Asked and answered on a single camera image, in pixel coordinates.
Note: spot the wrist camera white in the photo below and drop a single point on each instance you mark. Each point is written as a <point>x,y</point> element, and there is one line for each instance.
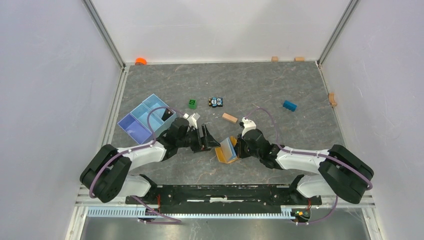
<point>247,125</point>
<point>192,119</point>

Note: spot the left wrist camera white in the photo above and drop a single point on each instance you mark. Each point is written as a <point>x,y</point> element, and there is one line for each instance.
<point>192,119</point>

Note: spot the orange round cap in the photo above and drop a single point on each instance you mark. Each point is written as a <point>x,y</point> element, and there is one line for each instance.
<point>140,61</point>

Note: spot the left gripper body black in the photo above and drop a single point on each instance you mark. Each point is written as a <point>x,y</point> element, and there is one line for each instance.
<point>191,138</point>

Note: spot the green toy brick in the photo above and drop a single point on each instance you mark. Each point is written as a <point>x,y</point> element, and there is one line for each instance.
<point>192,104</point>

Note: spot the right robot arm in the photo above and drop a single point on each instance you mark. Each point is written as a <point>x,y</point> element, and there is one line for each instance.
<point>336,171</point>

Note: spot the blue three-compartment tray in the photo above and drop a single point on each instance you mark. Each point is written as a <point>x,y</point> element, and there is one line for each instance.
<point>149,112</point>

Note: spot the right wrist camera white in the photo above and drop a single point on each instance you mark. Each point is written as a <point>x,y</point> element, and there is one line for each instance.
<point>247,125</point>

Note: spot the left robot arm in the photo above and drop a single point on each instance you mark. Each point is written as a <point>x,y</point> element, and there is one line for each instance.
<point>107,174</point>

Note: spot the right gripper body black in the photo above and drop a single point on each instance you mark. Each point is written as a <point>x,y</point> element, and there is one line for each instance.
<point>243,150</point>

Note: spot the curved wooden piece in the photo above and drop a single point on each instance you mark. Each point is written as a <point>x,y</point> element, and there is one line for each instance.
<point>332,99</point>

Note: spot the small wooden block right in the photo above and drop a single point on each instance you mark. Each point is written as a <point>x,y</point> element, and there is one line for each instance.
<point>299,59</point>

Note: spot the blue toy brick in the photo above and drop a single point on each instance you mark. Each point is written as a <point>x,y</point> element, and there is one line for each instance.
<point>289,105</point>

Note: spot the orange card holder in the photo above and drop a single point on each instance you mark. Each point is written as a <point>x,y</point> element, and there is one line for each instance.
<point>226,152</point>

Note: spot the light blue cable duct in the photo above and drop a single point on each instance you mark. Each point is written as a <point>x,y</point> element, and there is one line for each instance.
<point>141,212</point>

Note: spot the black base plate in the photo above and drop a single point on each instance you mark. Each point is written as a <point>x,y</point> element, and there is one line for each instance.
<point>226,198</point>

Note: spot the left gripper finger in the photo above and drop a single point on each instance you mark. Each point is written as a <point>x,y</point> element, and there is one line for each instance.
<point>200,148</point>
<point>207,140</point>

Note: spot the small toy car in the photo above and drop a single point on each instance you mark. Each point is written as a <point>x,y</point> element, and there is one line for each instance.
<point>215,102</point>

